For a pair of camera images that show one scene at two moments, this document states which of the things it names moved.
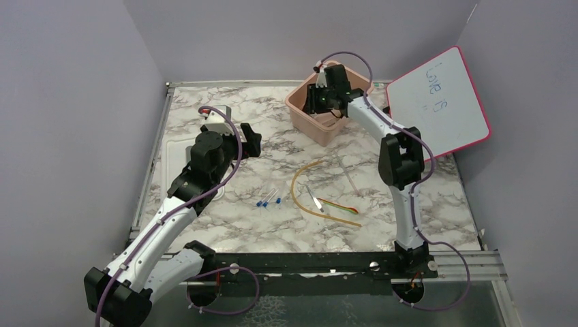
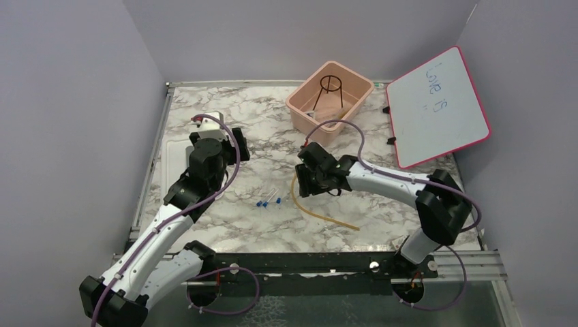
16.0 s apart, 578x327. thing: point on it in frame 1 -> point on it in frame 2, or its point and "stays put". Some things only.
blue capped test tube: x=266 y=203 stays put
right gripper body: x=318 y=99 -> x=317 y=184
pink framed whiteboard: x=440 y=99 stays put
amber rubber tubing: x=326 y=219 stays put
